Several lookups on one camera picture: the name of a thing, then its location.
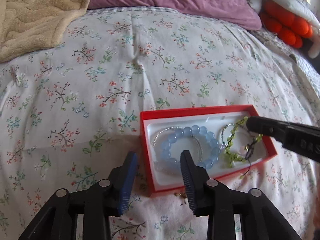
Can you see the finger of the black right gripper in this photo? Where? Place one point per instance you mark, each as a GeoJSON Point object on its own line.
{"type": "Point", "coordinates": [302, 139]}

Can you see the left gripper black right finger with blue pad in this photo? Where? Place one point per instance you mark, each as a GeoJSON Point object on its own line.
{"type": "Point", "coordinates": [259, 218]}

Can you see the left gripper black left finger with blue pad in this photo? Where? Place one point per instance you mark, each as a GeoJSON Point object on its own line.
{"type": "Point", "coordinates": [109, 197]}

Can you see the red cardboard jewelry box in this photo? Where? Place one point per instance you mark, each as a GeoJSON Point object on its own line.
{"type": "Point", "coordinates": [203, 132]}

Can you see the floral white bed quilt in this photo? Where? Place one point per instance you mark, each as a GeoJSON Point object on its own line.
{"type": "Point", "coordinates": [70, 114]}

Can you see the orange plush toy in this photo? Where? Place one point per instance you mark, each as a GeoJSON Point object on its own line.
{"type": "Point", "coordinates": [289, 27]}

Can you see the beige fleece blanket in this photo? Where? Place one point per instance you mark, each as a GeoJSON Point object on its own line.
{"type": "Point", "coordinates": [30, 25]}

